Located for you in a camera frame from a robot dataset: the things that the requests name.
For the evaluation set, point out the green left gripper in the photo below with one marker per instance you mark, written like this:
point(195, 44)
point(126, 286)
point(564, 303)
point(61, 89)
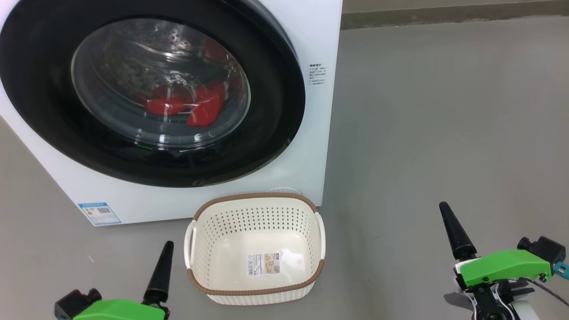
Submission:
point(120, 310)

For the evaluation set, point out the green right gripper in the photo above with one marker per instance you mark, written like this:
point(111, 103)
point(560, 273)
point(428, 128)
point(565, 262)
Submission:
point(506, 266)

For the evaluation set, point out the red and white garment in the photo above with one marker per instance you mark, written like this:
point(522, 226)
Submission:
point(204, 111)

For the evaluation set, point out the black round glass washer door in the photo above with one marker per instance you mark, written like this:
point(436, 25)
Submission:
point(275, 111)

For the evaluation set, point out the cream perforated basket brown rim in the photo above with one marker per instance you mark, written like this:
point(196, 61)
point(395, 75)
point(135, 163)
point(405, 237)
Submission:
point(222, 231)

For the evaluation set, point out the printed product label sticker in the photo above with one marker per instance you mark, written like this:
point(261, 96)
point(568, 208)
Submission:
point(263, 264)

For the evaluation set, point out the white washing machine body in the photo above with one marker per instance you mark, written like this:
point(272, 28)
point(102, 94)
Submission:
point(311, 155)

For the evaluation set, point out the steel washer drum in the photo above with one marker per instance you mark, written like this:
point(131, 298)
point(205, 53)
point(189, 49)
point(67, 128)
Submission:
point(133, 58)

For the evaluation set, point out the blue energy label sticker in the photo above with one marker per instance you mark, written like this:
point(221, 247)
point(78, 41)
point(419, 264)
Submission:
point(100, 214)

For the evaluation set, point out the round white filter cover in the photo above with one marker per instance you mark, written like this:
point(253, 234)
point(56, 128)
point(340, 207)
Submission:
point(284, 190)

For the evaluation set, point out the black text print label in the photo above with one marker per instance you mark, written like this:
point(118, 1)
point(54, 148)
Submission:
point(317, 74)

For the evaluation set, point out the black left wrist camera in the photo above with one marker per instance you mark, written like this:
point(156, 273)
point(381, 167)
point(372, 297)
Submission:
point(75, 303)

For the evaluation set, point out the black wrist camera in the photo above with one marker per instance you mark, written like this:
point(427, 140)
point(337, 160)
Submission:
point(544, 251)
point(75, 303)

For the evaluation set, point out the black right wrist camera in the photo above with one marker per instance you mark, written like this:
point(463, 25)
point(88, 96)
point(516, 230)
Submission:
point(544, 251)

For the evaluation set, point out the grey wall baseboard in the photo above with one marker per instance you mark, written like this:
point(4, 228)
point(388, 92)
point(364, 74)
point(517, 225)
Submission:
point(444, 18)

